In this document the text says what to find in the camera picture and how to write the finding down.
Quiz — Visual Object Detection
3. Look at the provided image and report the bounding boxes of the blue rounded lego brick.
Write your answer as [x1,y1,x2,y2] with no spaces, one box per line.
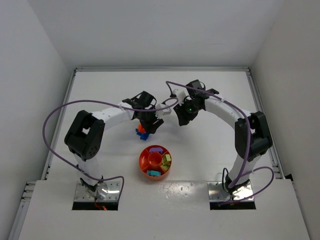
[140,132,150,141]

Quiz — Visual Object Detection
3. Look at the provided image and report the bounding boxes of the purple rounded lego brick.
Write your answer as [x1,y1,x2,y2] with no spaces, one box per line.
[148,147,164,154]

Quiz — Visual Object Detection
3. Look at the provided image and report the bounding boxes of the orange round divided container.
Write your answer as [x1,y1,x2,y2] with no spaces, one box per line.
[138,145,173,181]

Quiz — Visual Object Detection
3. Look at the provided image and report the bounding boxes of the yellow-green lego brick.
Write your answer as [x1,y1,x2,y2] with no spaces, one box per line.
[162,154,172,163]
[161,162,171,171]

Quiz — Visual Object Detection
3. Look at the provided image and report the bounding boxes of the teal 2x4 lego brick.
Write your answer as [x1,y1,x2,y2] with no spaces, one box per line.
[146,170,154,176]

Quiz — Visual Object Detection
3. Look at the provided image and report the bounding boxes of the small teal lego brick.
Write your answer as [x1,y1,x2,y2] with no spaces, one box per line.
[153,171,161,176]

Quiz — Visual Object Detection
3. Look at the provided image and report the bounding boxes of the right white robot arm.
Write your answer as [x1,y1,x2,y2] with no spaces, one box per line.
[170,79,273,193]

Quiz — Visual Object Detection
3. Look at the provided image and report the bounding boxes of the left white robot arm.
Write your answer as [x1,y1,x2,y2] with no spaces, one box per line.
[64,91,164,193]

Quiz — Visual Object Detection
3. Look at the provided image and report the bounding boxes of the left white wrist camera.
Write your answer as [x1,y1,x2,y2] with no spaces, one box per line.
[155,103,172,117]

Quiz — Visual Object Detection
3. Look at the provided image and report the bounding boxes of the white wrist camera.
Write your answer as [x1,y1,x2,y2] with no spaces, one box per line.
[173,88,187,105]
[155,103,172,117]

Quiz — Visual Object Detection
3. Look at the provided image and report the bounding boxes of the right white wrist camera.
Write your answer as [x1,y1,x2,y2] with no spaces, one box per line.
[173,88,187,105]

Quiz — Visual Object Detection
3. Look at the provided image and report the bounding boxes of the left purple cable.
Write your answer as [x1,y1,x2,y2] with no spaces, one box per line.
[42,97,179,201]

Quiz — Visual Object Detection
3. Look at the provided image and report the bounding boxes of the purple cable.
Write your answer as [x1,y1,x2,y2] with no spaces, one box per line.
[42,97,179,201]
[165,80,274,204]

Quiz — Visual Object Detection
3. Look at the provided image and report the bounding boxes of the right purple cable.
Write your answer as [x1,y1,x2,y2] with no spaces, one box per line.
[165,80,274,204]

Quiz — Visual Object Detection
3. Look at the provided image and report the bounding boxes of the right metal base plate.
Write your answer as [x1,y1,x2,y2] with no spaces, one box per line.
[207,180,254,203]

